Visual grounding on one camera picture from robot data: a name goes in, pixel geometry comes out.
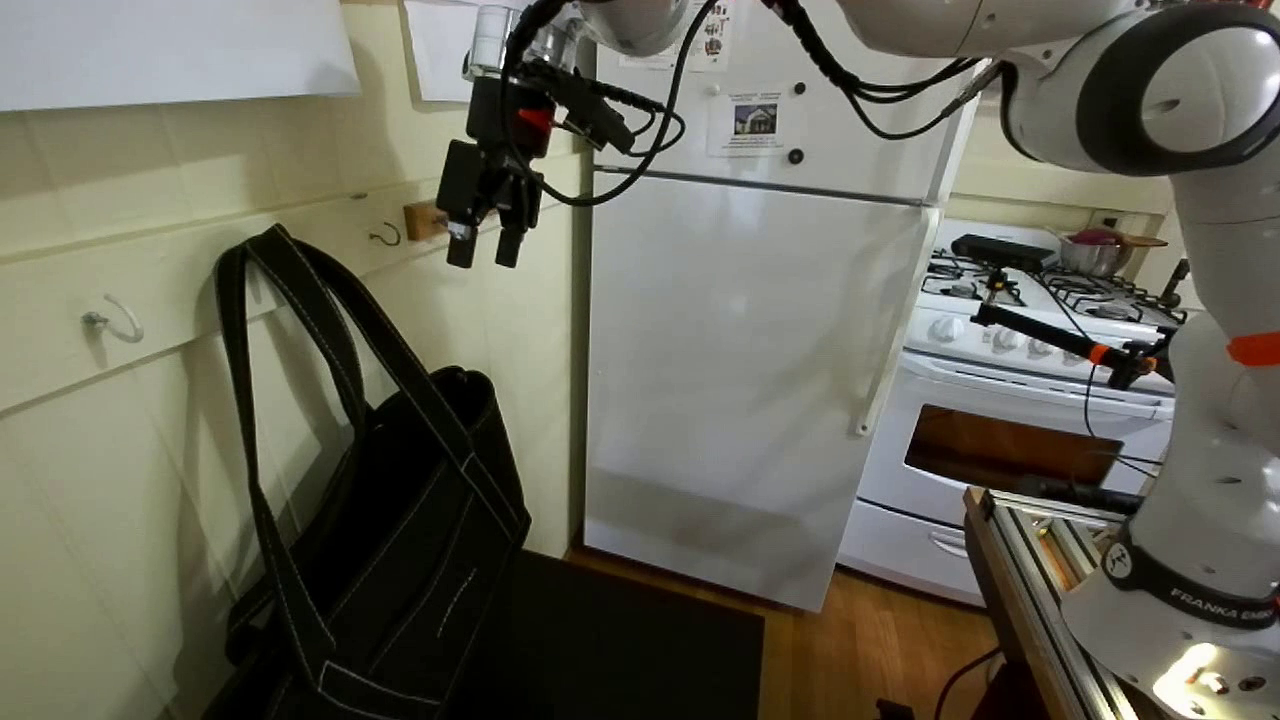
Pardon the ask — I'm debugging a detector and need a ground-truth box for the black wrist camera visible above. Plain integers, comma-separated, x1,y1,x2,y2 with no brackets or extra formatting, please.
527,59,643,155

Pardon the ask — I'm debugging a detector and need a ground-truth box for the aluminium profile frame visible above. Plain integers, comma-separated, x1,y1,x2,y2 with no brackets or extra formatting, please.
959,482,1170,720

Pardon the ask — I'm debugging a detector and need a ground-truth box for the small white wall paper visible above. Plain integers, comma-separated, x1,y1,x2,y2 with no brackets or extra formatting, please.
396,0,524,106

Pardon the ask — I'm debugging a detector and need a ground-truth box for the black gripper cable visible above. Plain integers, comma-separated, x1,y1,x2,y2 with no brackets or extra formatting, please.
501,0,719,210

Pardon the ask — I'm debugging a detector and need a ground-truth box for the white refrigerator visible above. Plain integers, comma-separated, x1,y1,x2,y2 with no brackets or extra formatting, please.
574,0,988,619

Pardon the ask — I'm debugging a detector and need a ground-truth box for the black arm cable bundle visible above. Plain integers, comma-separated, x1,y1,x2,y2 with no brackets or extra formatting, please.
760,0,1007,143

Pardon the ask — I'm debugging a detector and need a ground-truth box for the black square side table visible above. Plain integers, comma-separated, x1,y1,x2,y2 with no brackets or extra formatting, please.
447,542,769,720

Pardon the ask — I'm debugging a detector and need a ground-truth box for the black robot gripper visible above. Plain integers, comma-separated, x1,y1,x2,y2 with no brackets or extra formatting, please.
431,68,562,270

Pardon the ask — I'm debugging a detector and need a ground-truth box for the photo fridge magnet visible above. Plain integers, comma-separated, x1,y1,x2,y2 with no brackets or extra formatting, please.
725,90,788,146

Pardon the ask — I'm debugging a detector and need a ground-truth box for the white gas stove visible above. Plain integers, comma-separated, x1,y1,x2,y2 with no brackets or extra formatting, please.
833,216,1192,610

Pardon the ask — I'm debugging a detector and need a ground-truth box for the large white wall sheet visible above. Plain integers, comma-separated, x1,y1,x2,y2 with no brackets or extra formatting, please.
0,0,366,120

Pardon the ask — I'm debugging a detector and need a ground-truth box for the black tote bag white stitching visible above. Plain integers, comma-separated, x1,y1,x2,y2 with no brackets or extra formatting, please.
213,220,537,720

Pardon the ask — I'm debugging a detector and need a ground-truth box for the black frying pan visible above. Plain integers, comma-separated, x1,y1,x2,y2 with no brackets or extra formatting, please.
947,228,1066,270

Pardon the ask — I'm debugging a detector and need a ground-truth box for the red cooking pot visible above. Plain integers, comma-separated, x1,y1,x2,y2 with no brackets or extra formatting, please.
1060,220,1141,278

